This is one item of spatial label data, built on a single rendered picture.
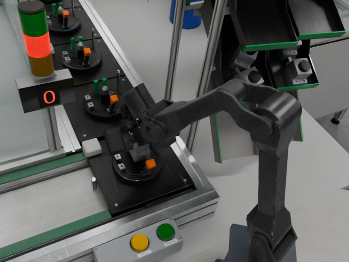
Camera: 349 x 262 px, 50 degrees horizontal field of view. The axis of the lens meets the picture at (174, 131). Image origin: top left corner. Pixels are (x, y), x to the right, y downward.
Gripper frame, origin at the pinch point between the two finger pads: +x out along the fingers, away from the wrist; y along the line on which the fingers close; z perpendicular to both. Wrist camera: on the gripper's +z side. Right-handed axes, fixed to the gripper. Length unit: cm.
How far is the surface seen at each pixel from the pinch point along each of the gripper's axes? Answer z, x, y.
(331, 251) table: -47, -8, -42
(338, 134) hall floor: -35, 109, -176
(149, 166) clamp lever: -8.2, -4.7, 0.6
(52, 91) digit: 14.8, -5.4, 18.1
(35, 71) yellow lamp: 19.0, -9.4, 20.7
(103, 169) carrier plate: -6.1, 9.5, 9.2
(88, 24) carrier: 50, 53, -10
